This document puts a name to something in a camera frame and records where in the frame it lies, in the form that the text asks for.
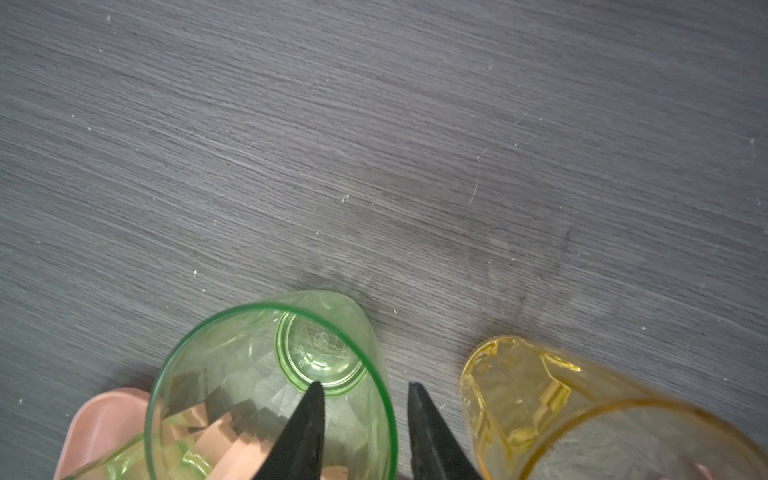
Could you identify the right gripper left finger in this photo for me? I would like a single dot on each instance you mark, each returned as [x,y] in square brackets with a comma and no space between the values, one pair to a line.
[298,452]

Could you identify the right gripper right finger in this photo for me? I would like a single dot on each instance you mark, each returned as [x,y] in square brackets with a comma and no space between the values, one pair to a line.
[435,452]

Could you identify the short green glass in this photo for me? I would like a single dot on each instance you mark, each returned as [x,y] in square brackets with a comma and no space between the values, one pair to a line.
[228,389]

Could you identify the short yellow glass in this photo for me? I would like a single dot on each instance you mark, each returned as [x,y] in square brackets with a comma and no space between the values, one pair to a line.
[536,412]

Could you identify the pink plastic tray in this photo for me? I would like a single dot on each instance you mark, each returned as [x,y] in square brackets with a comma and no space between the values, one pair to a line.
[101,425]

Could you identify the tall yellow-green glass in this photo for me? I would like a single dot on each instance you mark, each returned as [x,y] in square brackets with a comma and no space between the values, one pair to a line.
[128,462]

